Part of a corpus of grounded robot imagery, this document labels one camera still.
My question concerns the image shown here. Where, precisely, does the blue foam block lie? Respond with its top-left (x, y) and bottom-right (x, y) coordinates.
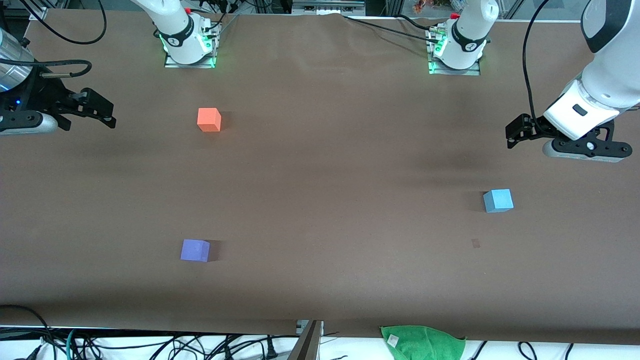
top-left (483, 189), bottom-right (514, 214)

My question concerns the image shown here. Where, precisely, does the orange foam block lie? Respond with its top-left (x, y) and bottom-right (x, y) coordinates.
top-left (197, 107), bottom-right (222, 133)

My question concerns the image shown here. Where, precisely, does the purple foam block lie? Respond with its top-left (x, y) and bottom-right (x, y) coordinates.
top-left (180, 239), bottom-right (211, 263)

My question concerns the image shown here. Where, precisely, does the brown table cover sheet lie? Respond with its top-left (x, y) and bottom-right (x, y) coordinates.
top-left (0, 9), bottom-right (640, 346)

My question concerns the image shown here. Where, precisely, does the green microfibre cloth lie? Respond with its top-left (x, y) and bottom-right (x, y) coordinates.
top-left (380, 325), bottom-right (467, 360)

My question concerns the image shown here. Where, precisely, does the aluminium profile bar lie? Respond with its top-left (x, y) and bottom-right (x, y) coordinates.
top-left (287, 320), bottom-right (325, 360)

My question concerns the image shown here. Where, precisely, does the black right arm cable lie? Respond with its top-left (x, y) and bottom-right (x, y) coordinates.
top-left (0, 0), bottom-right (107, 80)

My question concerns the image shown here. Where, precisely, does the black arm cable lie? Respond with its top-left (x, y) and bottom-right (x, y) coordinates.
top-left (522, 0), bottom-right (554, 134)
top-left (0, 0), bottom-right (107, 80)

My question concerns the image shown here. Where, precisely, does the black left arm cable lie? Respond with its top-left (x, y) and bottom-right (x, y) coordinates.
top-left (522, 0), bottom-right (554, 134)

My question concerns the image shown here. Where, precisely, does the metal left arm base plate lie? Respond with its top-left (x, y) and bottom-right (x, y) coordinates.
top-left (427, 27), bottom-right (482, 77)

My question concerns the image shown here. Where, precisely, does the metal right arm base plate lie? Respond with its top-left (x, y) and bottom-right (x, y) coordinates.
top-left (164, 22), bottom-right (217, 69)

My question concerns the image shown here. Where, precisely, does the black cable on table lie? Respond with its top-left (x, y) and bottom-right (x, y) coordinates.
top-left (342, 14), bottom-right (442, 43)

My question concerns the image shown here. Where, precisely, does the black looped floor cable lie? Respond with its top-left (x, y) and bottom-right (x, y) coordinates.
top-left (0, 304), bottom-right (55, 360)

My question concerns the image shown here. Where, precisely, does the teal cable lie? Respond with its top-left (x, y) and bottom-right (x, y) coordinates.
top-left (66, 328), bottom-right (82, 360)

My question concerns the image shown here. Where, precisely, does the aluminium rail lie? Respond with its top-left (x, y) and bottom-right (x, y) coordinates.
top-left (292, 0), bottom-right (366, 16)

